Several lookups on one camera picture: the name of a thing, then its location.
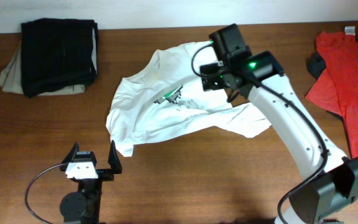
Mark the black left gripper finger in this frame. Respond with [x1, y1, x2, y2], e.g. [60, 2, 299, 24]
[108, 141, 122, 174]
[62, 142, 80, 164]

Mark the white t-shirt with robot print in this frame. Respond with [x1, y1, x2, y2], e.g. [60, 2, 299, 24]
[106, 42, 271, 157]

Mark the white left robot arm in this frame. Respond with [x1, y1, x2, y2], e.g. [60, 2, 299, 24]
[60, 141, 122, 224]

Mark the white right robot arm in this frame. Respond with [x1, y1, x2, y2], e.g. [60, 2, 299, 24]
[200, 24, 358, 223]

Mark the dark garment under red shirt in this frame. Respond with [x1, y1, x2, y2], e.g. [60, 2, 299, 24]
[306, 52, 326, 80]

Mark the beige folded garment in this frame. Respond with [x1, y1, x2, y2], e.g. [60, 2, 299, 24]
[0, 44, 85, 96]

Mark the black folded garment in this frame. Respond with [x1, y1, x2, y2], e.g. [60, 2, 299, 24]
[21, 18, 99, 98]

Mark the red t-shirt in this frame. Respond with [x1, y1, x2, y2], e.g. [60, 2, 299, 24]
[306, 32, 358, 157]

